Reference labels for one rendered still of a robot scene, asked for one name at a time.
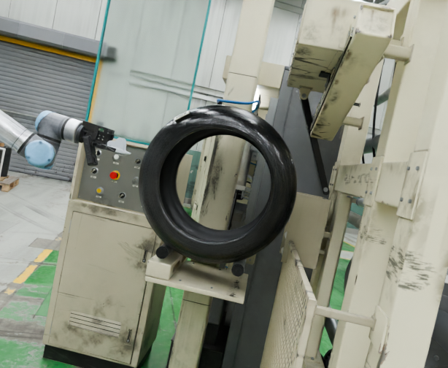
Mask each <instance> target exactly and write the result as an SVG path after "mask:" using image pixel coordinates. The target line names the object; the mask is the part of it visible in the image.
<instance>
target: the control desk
mask: <svg viewBox="0 0 448 368"><path fill-rule="evenodd" d="M148 146H149V145H143V144H139V143H135V142H128V141H126V151H128V152H129V153H131V154H130V155H127V156H125V155H122V154H119V153H115V152H112V151H109V150H103V149H100V148H97V147H95V149H96V157H97V160H98V165H96V166H88V163H87V159H86V155H85V147H84V142H83V143H79V147H78V151H77V159H76V163H75V168H74V174H73V179H72V186H71V190H70V194H69V199H70V200H69V203H68V207H67V211H66V219H65V223H64V227H63V234H62V238H61V246H60V250H59V254H58V261H57V266H56V270H55V277H54V281H53V289H52V293H51V297H50V304H49V309H48V313H47V320H46V324H45V332H44V336H43V340H42V344H45V349H44V353H43V358H45V359H50V360H53V361H58V362H61V363H65V364H70V365H73V366H76V367H81V368H141V366H142V365H143V363H144V361H145V360H146V358H147V357H148V355H149V354H150V352H151V349H152V344H153V342H154V341H155V339H156V336H157V332H158V325H159V321H160V317H161V310H162V306H163V300H164V296H165V292H166V285H160V284H157V283H151V282H148V281H144V277H145V275H146V274H145V273H146V269H147V262H148V260H149V259H151V258H152V257H153V256H154V255H156V250H157V249H158V248H159V247H160V246H161V245H162V244H164V242H163V241H162V240H161V239H160V238H159V236H158V235H157V234H156V233H155V232H154V231H153V229H152V227H151V226H150V224H149V223H148V221H147V219H146V216H145V214H144V211H143V209H142V204H141V201H140V197H139V172H140V167H141V164H142V159H143V157H144V154H145V152H146V150H147V148H148ZM192 158H193V156H192V155H189V154H185V156H184V158H183V159H182V161H181V163H180V165H179V169H178V172H177V193H178V196H179V200H180V202H181V204H182V206H183V202H184V198H185V192H186V188H187V184H188V177H189V173H190V166H191V162H192Z"/></svg>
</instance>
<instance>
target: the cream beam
mask: <svg viewBox="0 0 448 368"><path fill-rule="evenodd" d="M361 3H365V4H372V3H368V2H363V1H354V0H306V3H305V5H304V12H303V15H302V19H301V21H299V23H300V29H299V32H298V36H297V37H296V41H297V42H295V44H294V45H295V48H294V51H293V55H292V56H291V57H292V61H291V65H290V69H289V75H288V79H287V80H286V81H287V86H289V87H293V88H298V87H299V86H300V85H302V86H306V87H310V88H313V89H312V91H316V92H320V93H324V91H325V84H326V81H327V78H324V77H319V74H320V72H321V71H325V72H328V73H331V74H332V71H333V68H334V67H335V66H336V64H337V62H338V60H339V58H340V56H341V54H342V53H343V51H344V46H345V43H346V41H347V37H348V33H349V28H350V25H351V23H352V22H353V20H354V18H353V17H354V15H356V13H357V11H358V8H359V6H360V4H361ZM373 5H378V6H383V7H390V6H385V5H381V4H373ZM391 8H395V7H391Z"/></svg>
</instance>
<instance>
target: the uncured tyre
mask: <svg viewBox="0 0 448 368"><path fill-rule="evenodd" d="M217 135H230V136H234V137H238V138H241V139H244V140H246V141H247V142H249V143H250V144H252V145H253V146H254V147H256V148H257V149H258V150H259V152H260V153H261V154H262V156H263V157H264V158H265V160H266V163H267V165H268V167H269V171H270V175H271V190H270V194H269V198H268V201H267V202H266V205H265V207H264V208H263V210H262V211H261V212H260V214H259V215H258V216H257V217H256V218H255V219H254V220H252V221H251V222H249V223H248V224H246V225H244V226H242V227H239V228H237V229H231V230H217V229H211V228H208V227H206V226H203V225H201V224H200V223H198V222H197V221H195V220H194V219H193V218H191V217H190V216H189V215H188V213H187V212H186V211H185V209H184V207H183V206H182V204H181V202H180V200H179V196H178V193H177V172H178V169H179V165H180V163H181V161H182V159H183V158H184V156H185V154H186V153H187V152H188V151H189V149H191V148H192V146H194V145H195V144H197V143H198V142H200V141H201V140H203V139H206V138H208V137H213V136H217ZM296 194H297V175H296V167H295V164H294V161H293V157H292V155H291V153H290V150H289V148H288V146H287V145H286V143H285V141H284V140H283V138H282V137H281V136H280V135H279V133H278V132H277V131H276V130H275V129H274V128H273V127H272V126H271V125H270V124H269V123H268V122H266V121H265V120H264V119H262V118H261V117H259V116H258V115H256V114H254V113H252V112H250V111H248V110H245V109H242V108H239V107H234V106H230V105H223V104H213V105H206V106H201V107H196V108H193V109H191V110H189V114H187V115H185V116H183V117H181V118H179V119H177V120H175V121H174V118H173V119H172V120H170V121H169V122H168V123H167V124H166V125H165V126H164V127H163V128H162V129H161V130H160V131H159V132H158V133H157V134H156V135H155V136H154V138H153V139H152V141H151V143H150V144H149V146H148V148H147V150H146V152H145V154H144V157H143V159H142V164H141V167H140V172H139V197H140V201H141V204H142V209H143V211H144V214H145V216H146V219H147V221H148V223H149V224H150V226H151V227H152V229H153V231H154V232H155V233H156V234H157V235H158V236H159V238H160V239H161V240H162V241H163V242H164V243H166V244H167V245H168V246H169V247H170V248H171V249H173V250H175V251H176V252H178V253H179V254H181V255H183V256H185V257H188V258H191V259H193V260H196V261H200V262H204V263H209V264H227V263H233V262H237V261H241V260H244V259H246V258H249V257H251V256H254V255H255V254H257V253H259V252H261V251H262V250H263V249H265V248H266V247H268V246H269V245H270V244H271V243H272V242H273V241H274V240H275V239H276V238H277V237H278V236H279V235H280V233H281V232H282V230H283V229H284V227H285V226H286V224H287V222H288V221H289V219H290V216H291V214H292V211H293V208H294V205H295V202H296Z"/></svg>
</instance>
